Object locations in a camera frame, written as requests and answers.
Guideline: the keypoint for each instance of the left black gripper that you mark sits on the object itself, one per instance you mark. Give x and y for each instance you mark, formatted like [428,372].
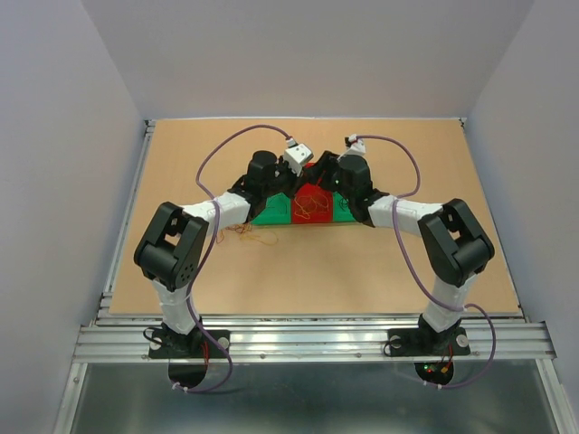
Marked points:
[296,181]

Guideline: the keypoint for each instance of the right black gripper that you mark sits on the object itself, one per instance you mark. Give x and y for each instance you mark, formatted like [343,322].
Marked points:
[323,166]

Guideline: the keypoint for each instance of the green plastic bin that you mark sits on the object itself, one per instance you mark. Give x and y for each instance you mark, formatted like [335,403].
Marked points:
[276,212]
[341,212]

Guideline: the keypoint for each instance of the red plastic bin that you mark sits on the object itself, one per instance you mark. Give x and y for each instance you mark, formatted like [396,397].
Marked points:
[312,205]

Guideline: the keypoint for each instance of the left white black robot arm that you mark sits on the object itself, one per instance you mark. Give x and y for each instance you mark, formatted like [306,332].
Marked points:
[177,242]

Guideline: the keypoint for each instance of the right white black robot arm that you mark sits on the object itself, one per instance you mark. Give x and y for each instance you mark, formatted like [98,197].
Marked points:
[457,247]

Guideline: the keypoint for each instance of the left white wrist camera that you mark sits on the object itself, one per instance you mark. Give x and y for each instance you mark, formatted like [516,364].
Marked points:
[296,155]

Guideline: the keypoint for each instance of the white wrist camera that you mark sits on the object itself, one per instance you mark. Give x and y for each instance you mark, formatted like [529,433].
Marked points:
[355,146]
[296,155]

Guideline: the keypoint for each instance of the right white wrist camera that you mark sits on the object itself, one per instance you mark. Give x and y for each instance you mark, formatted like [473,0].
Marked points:
[355,146]

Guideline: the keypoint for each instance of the aluminium mounting rail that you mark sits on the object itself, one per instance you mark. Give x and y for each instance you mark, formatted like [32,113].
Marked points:
[302,339]

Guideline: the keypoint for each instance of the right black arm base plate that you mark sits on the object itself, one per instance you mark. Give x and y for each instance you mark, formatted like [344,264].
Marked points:
[418,342]

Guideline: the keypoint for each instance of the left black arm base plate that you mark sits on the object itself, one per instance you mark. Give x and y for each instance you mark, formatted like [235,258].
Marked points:
[166,344]

